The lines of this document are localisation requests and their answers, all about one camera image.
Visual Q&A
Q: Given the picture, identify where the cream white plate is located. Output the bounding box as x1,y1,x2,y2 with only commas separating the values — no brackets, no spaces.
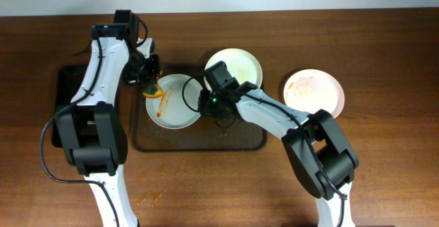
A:
204,48,263,88

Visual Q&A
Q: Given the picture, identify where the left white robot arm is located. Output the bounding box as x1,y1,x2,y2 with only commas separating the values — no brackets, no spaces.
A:
50,23,160,226

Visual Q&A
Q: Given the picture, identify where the black rectangular tray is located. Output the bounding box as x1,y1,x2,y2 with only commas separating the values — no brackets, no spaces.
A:
51,64,87,150

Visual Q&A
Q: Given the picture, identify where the pinkish white plate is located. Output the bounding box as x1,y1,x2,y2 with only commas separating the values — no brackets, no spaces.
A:
283,69,345,118

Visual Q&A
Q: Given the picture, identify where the orange green sponge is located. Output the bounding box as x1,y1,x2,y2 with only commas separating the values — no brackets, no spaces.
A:
143,80,164,99

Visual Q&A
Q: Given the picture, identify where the brown serving tray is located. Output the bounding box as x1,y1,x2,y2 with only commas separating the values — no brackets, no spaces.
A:
131,64,268,152

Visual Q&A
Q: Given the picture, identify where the pale green plate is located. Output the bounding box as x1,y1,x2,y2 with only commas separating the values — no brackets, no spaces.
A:
145,74,203,129

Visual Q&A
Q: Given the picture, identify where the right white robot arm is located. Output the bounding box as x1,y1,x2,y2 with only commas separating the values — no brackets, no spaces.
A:
198,82,359,226

